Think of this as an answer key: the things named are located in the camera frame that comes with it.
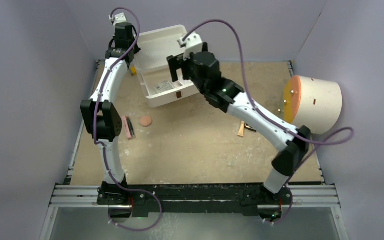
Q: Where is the yellow grey small block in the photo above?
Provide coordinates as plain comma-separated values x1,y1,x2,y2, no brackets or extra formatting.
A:
129,66,137,76

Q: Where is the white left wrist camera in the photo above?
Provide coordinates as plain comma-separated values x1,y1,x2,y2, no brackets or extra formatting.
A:
108,12,128,26

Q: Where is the aluminium table edge rail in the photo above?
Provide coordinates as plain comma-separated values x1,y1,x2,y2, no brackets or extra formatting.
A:
49,183,340,209

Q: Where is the white three-drawer organizer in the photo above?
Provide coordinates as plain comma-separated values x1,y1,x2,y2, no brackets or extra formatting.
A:
133,25,199,108

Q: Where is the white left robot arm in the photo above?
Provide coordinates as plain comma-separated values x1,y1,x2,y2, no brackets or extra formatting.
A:
80,22,141,206

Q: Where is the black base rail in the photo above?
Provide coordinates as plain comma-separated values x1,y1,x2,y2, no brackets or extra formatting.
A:
97,182,292,219

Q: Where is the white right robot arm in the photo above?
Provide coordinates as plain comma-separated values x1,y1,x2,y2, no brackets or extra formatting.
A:
166,51,311,204

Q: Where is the black eyeliner pencil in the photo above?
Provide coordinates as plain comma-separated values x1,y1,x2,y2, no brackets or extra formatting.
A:
126,116,135,138

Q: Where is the white printed makeup box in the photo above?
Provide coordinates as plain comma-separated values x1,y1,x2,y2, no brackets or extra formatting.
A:
154,80,175,94

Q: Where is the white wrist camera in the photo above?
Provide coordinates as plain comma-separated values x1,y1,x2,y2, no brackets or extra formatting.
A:
177,31,204,61
108,12,128,26

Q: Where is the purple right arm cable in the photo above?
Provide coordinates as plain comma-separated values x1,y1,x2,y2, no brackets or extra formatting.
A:
182,19,355,226

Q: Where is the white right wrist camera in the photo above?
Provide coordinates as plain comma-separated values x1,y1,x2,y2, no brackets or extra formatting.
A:
177,31,204,61

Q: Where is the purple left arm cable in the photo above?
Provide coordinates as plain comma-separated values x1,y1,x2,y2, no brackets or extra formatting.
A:
93,7,164,233

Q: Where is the black gold compact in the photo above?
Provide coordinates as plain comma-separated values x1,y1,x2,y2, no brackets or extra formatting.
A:
244,123,257,132

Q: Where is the beige concealer tube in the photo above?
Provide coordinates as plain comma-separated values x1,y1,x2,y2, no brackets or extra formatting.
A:
237,121,245,138

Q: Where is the white cylindrical bin orange lid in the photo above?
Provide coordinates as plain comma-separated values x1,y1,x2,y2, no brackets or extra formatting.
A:
279,75,343,135

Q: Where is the round peach powder puff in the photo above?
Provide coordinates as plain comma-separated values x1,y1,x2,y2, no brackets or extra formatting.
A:
139,115,153,127

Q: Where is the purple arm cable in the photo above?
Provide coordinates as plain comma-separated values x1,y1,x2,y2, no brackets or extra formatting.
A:
93,7,164,233
182,19,355,226

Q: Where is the pink makeup stick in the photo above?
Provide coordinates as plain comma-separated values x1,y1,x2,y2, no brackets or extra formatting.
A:
121,116,134,140

